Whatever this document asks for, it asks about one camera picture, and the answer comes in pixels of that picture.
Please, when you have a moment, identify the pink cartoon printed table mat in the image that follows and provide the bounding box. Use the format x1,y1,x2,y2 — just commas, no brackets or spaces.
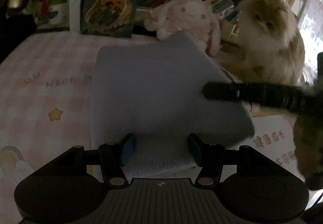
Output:
0,30,303,224

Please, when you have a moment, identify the orange and white cat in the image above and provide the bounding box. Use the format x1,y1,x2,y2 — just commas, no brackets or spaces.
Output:
216,0,305,86

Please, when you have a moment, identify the white pink plush bunny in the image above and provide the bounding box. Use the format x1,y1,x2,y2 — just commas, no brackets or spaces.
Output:
144,0,221,56

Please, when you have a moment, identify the beige and blue knit sweater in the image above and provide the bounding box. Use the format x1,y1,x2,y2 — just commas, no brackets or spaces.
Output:
90,33,255,179

